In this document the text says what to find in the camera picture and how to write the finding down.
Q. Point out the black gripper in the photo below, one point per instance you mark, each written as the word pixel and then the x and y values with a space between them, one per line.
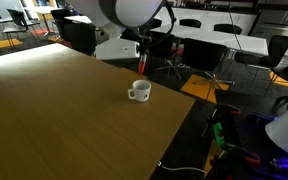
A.
pixel 157 44

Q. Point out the red capped white marker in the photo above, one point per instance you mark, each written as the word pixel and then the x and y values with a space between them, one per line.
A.
pixel 142 63

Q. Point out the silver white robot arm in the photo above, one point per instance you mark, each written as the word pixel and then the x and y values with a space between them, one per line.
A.
pixel 113 17

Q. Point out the white ceramic mug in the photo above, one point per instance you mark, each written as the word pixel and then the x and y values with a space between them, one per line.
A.
pixel 140 90

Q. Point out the black office chair near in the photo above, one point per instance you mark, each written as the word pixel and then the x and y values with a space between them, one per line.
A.
pixel 205 57

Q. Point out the white meeting table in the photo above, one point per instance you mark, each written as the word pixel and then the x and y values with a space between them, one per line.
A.
pixel 248 44

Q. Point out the green clamp tool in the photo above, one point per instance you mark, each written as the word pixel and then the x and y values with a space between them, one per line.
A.
pixel 218 135

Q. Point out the black chair right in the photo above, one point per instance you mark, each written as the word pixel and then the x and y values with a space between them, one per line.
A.
pixel 277 47

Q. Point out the black chair far left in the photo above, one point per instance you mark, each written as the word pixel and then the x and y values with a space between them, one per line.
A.
pixel 20 26

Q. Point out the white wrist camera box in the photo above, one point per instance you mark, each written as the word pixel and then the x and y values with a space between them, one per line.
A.
pixel 117 48

